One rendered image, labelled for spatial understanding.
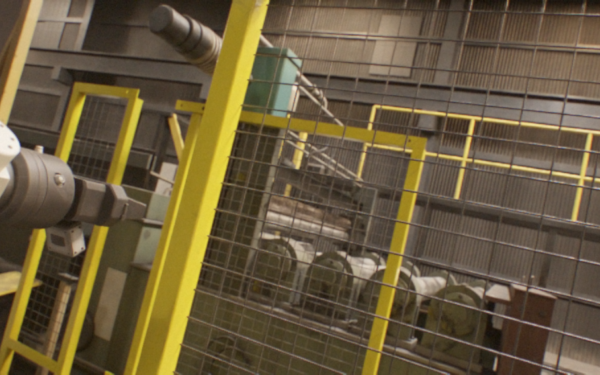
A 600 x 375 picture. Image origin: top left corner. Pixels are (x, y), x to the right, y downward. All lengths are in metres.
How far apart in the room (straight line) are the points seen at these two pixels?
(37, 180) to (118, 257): 2.79
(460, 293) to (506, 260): 9.04
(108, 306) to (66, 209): 2.78
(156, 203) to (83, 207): 2.66
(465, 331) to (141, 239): 2.00
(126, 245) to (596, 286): 9.89
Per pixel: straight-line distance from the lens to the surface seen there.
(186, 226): 0.89
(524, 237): 11.54
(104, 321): 3.41
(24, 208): 0.58
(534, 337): 2.35
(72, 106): 2.96
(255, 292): 2.83
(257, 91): 2.78
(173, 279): 0.90
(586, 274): 11.61
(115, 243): 3.38
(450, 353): 2.54
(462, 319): 2.47
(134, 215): 0.71
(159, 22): 2.18
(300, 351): 2.67
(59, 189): 0.60
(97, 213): 0.65
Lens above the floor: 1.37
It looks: 4 degrees up
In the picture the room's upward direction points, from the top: 14 degrees clockwise
